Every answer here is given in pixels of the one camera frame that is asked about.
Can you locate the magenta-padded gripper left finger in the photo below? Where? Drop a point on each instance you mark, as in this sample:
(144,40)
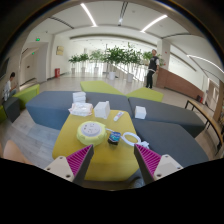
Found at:
(75,163)

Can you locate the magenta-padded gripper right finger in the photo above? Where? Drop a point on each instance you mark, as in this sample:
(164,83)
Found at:
(151,161)

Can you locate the grey upholstered bench seat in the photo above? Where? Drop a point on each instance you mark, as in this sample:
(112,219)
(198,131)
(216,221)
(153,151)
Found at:
(176,146)
(46,108)
(173,113)

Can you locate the round yellow-green power strip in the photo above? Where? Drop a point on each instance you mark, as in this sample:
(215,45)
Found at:
(90,132)

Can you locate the small white cube box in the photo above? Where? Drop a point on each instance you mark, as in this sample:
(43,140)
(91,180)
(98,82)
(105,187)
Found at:
(140,112)

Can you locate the pink wet wipes pack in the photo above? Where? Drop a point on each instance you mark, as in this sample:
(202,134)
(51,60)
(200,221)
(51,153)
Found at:
(80,109)

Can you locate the white tube with red cap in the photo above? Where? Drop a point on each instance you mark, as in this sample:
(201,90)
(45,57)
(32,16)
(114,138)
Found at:
(118,116)

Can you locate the white tissue box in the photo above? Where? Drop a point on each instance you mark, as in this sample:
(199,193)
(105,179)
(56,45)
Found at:
(101,110)

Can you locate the white stacked tissue packs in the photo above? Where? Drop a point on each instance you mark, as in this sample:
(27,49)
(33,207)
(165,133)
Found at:
(79,97)

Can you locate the green upholstered bench seat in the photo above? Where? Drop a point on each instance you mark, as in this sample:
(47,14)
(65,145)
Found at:
(145,94)
(28,94)
(100,87)

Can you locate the wooden bench, black legs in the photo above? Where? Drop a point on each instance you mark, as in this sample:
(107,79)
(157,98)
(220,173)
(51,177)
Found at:
(206,115)

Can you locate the dark grey ottoman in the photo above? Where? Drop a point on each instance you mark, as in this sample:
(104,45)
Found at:
(11,109)

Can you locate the person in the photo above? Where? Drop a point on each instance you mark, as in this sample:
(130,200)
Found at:
(152,68)
(8,88)

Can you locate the row of potted plants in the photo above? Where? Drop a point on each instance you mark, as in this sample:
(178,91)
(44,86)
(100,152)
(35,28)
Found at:
(116,56)

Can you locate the green exit sign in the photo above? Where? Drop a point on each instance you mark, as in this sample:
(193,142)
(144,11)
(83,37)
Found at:
(37,39)

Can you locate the ceiling strip lights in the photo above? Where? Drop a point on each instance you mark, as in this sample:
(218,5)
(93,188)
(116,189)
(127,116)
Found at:
(89,15)

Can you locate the framed wall picture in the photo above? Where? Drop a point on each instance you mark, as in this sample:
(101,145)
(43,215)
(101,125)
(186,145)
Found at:
(59,50)

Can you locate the dark wall screen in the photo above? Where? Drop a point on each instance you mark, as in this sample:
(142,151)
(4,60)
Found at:
(4,68)

